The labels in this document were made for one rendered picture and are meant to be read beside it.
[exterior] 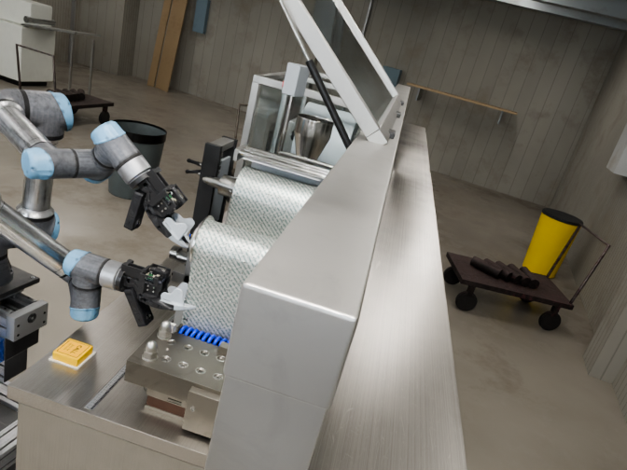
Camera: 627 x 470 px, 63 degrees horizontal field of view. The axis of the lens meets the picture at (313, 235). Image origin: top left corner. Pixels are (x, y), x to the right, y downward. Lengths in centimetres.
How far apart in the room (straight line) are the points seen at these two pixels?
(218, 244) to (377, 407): 77
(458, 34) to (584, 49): 202
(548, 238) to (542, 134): 408
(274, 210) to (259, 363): 112
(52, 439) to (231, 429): 107
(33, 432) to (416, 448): 107
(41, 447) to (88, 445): 13
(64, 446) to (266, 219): 76
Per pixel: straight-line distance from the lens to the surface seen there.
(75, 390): 142
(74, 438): 143
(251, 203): 149
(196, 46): 1153
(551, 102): 982
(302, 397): 38
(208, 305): 137
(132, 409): 136
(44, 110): 176
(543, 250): 605
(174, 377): 126
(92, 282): 146
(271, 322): 36
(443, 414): 67
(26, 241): 155
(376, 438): 60
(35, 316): 196
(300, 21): 102
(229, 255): 129
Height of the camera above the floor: 182
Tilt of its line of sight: 21 degrees down
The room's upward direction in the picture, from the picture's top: 15 degrees clockwise
